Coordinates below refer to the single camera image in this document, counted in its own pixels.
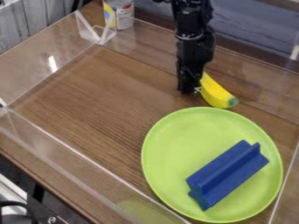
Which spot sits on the clear acrylic corner bracket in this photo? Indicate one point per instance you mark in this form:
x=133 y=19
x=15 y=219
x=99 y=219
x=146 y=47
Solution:
x=95 y=33

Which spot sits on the green round plate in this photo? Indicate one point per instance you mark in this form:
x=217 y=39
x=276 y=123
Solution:
x=182 y=143

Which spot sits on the blue plastic block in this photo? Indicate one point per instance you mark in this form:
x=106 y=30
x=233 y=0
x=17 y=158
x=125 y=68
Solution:
x=225 y=173

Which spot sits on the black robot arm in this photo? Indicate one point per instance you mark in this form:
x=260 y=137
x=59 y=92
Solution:
x=193 y=15

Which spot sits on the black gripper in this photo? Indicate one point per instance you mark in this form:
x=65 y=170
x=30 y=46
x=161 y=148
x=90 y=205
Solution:
x=194 y=53

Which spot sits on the clear acrylic enclosure wall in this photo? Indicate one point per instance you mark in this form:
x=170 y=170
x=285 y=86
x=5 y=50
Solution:
x=81 y=102

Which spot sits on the yellow toy banana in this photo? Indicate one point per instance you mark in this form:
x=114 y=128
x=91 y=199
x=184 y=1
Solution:
x=216 y=94

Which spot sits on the white yellow can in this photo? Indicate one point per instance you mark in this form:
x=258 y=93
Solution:
x=119 y=13

